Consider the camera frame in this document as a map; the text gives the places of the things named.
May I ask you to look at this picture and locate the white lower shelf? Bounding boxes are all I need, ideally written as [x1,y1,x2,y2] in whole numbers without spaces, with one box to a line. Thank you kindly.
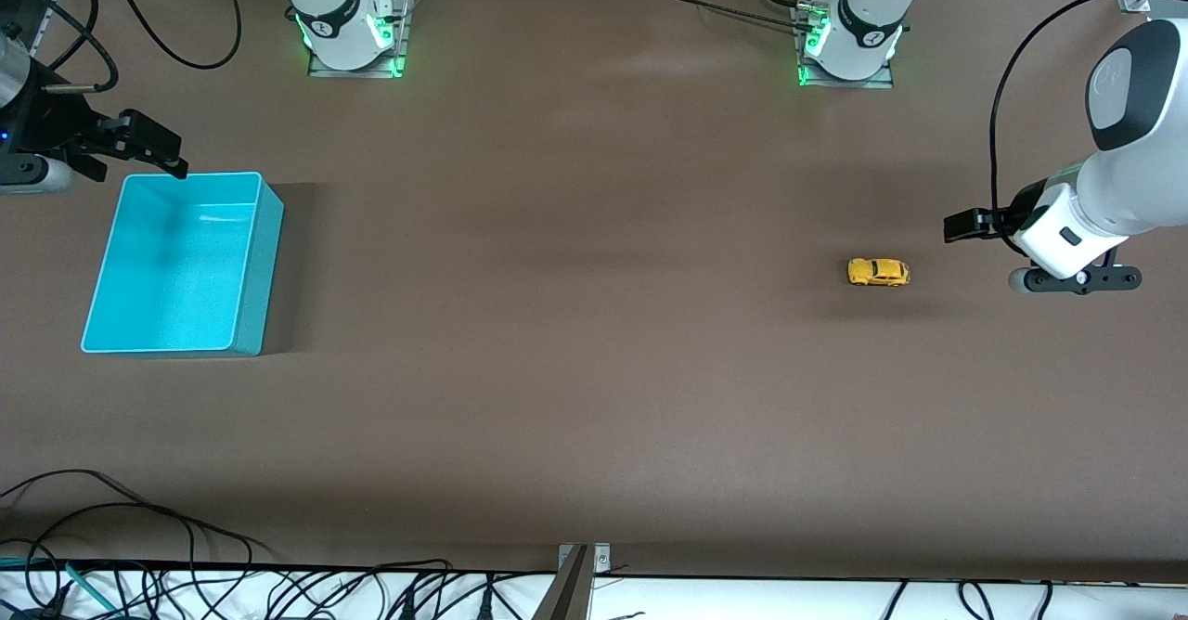
[0,562,1188,620]

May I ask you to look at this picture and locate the long black floor cable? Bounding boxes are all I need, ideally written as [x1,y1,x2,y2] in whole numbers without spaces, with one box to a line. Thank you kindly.
[0,469,277,567]

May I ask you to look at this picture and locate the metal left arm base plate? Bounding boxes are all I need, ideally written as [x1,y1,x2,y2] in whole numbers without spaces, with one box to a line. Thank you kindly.
[794,3,895,90]

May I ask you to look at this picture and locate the small metal bracket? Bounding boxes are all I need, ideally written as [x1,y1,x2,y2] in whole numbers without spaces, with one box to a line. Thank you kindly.
[558,543,613,575]

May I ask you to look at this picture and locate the turquoise plastic bin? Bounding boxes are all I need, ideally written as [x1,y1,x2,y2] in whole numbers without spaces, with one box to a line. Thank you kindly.
[81,171,285,358]

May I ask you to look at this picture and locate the yellow beetle toy car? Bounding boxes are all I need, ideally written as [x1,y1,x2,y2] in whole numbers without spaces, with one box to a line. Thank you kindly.
[846,257,911,288]

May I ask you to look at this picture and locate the thin black base cable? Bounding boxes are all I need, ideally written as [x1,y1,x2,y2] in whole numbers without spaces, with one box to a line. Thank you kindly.
[663,0,820,30]

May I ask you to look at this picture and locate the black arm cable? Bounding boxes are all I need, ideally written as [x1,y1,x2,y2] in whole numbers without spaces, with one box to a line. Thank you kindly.
[93,0,244,71]
[988,0,1188,252]

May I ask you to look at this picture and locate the black cable with brass plug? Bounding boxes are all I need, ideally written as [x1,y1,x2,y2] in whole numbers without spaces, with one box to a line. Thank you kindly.
[37,0,120,94]

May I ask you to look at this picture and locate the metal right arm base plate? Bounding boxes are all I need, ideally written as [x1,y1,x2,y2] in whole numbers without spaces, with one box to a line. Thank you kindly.
[308,0,414,79]

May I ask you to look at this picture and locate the grey camera pole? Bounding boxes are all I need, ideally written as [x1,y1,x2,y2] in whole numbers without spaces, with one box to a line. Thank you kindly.
[531,546,595,620]

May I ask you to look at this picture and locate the teal cable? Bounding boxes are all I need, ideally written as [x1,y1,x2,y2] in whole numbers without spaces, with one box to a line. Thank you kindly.
[0,555,119,615]

